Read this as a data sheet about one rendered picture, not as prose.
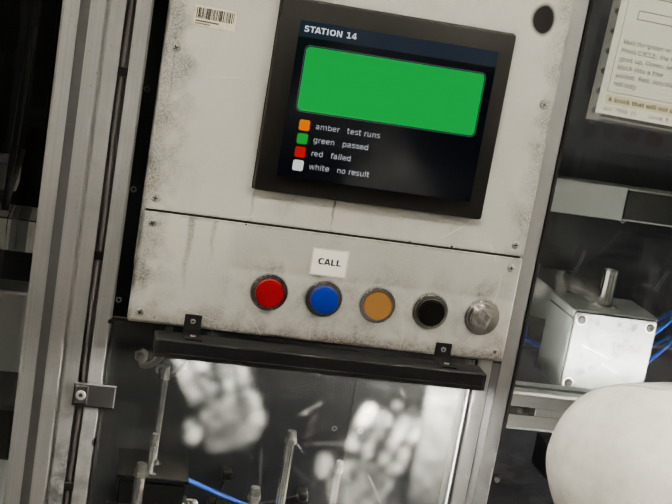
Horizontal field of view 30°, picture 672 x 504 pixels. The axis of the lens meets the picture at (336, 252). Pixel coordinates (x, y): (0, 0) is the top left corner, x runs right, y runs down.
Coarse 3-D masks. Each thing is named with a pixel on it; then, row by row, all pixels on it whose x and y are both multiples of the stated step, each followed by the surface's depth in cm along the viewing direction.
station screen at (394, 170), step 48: (336, 48) 127; (384, 48) 128; (432, 48) 129; (480, 96) 131; (288, 144) 129; (336, 144) 130; (384, 144) 130; (432, 144) 131; (480, 144) 132; (432, 192) 133
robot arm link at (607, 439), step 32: (640, 384) 90; (576, 416) 90; (608, 416) 87; (640, 416) 85; (576, 448) 88; (608, 448) 85; (640, 448) 83; (576, 480) 87; (608, 480) 84; (640, 480) 82
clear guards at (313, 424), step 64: (640, 0) 135; (576, 64) 136; (640, 64) 137; (576, 128) 137; (640, 128) 138; (576, 192) 139; (640, 192) 140; (576, 256) 141; (640, 256) 142; (128, 320) 134; (576, 320) 142; (640, 320) 144; (128, 384) 135; (192, 384) 136; (256, 384) 138; (320, 384) 139; (384, 384) 140; (512, 384) 143; (576, 384) 144; (128, 448) 137; (192, 448) 138; (256, 448) 140; (320, 448) 141; (384, 448) 142; (448, 448) 143
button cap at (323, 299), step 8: (320, 288) 134; (328, 288) 134; (312, 296) 134; (320, 296) 134; (328, 296) 135; (336, 296) 135; (312, 304) 135; (320, 304) 135; (328, 304) 135; (336, 304) 135; (320, 312) 135; (328, 312) 135
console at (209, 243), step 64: (192, 0) 126; (256, 0) 127; (320, 0) 128; (384, 0) 129; (448, 0) 130; (512, 0) 131; (192, 64) 127; (256, 64) 129; (512, 64) 133; (192, 128) 129; (256, 128) 130; (512, 128) 135; (192, 192) 131; (256, 192) 132; (320, 192) 132; (384, 192) 133; (512, 192) 136; (192, 256) 132; (256, 256) 133; (320, 256) 134; (384, 256) 136; (448, 256) 137; (512, 256) 138; (256, 320) 135; (320, 320) 136; (384, 320) 137; (448, 320) 139
